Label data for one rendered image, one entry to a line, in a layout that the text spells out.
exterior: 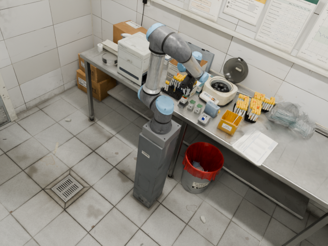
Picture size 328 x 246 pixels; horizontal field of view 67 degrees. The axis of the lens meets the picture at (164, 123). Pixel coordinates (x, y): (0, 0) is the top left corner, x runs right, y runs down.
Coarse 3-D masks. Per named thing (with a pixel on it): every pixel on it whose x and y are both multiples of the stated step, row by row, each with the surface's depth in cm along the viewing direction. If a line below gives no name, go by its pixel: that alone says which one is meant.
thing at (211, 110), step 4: (208, 104) 190; (212, 104) 190; (208, 108) 192; (212, 108) 189; (216, 108) 187; (204, 112) 196; (208, 112) 194; (212, 112) 191; (216, 112) 190; (212, 116) 193; (216, 116) 195
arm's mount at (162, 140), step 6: (150, 120) 171; (144, 126) 166; (174, 126) 170; (180, 126) 171; (144, 132) 169; (150, 132) 165; (174, 132) 167; (150, 138) 168; (156, 138) 164; (162, 138) 162; (168, 138) 163; (162, 144) 164
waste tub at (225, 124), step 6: (228, 114) 190; (234, 114) 187; (222, 120) 180; (228, 120) 193; (234, 120) 190; (240, 120) 187; (222, 126) 183; (228, 126) 180; (234, 126) 177; (228, 132) 183; (234, 132) 183
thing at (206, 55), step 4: (188, 44) 232; (192, 44) 230; (192, 48) 232; (196, 48) 229; (200, 48) 227; (200, 52) 229; (204, 52) 227; (208, 52) 224; (204, 56) 229; (208, 56) 226; (212, 56) 224; (208, 60) 228; (212, 60) 227; (208, 64) 230; (208, 68) 231
